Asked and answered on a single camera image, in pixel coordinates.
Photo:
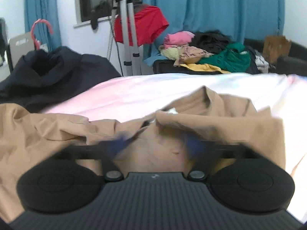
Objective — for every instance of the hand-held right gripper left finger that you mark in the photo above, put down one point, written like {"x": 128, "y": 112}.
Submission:
{"x": 120, "y": 145}

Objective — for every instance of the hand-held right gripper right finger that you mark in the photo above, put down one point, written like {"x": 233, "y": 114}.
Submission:
{"x": 194, "y": 146}

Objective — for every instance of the tan t-shirt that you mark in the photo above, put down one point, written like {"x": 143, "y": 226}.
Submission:
{"x": 72, "y": 129}

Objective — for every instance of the pink clothes hanger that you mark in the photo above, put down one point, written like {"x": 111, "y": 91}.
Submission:
{"x": 33, "y": 32}

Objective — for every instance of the pastel tie-dye bedsheet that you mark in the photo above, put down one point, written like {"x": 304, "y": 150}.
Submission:
{"x": 144, "y": 88}

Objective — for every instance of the yellow garment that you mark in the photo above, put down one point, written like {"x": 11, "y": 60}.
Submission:
{"x": 203, "y": 67}

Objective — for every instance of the dark navy blanket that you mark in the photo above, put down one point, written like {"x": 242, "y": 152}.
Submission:
{"x": 72, "y": 76}

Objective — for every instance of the black suitcase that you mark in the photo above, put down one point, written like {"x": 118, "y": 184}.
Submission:
{"x": 165, "y": 68}

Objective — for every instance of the blue garment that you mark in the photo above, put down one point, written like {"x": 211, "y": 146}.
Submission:
{"x": 153, "y": 60}

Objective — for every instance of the beige garment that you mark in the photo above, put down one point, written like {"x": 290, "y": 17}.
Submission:
{"x": 191, "y": 54}

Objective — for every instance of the green garment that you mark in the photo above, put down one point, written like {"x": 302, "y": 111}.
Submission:
{"x": 230, "y": 60}

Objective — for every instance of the yellow-green garment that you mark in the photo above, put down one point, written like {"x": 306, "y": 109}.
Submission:
{"x": 169, "y": 54}

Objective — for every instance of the white patterned cloth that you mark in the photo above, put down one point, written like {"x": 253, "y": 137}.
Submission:
{"x": 261, "y": 63}

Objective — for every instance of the black garment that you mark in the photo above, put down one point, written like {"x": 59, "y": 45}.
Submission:
{"x": 211, "y": 40}

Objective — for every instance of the pink garment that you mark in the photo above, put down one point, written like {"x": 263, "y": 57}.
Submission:
{"x": 178, "y": 38}

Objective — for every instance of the garment steamer stand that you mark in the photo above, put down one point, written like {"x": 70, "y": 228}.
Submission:
{"x": 130, "y": 28}

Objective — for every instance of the red shirt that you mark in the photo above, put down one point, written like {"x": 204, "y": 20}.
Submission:
{"x": 148, "y": 24}

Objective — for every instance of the brown paper bag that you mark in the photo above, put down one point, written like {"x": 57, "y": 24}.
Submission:
{"x": 275, "y": 48}

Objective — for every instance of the black and white chair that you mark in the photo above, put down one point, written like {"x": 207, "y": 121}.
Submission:
{"x": 21, "y": 50}

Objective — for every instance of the dark framed window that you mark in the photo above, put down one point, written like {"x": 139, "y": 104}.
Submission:
{"x": 96, "y": 0}

